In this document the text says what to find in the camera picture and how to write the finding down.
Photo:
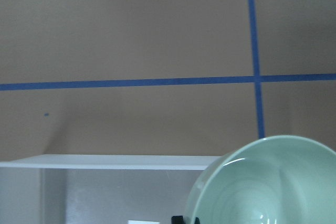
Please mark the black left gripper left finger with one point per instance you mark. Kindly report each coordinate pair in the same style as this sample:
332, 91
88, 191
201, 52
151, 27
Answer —
177, 220

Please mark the pale green ceramic bowl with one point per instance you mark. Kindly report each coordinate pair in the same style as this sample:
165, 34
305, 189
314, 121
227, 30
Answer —
279, 179

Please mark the translucent white plastic bin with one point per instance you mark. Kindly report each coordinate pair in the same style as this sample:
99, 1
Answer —
55, 188

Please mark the white label sticker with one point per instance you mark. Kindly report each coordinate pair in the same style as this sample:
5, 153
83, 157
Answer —
143, 222

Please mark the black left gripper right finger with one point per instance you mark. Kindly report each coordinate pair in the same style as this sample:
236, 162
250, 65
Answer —
197, 221

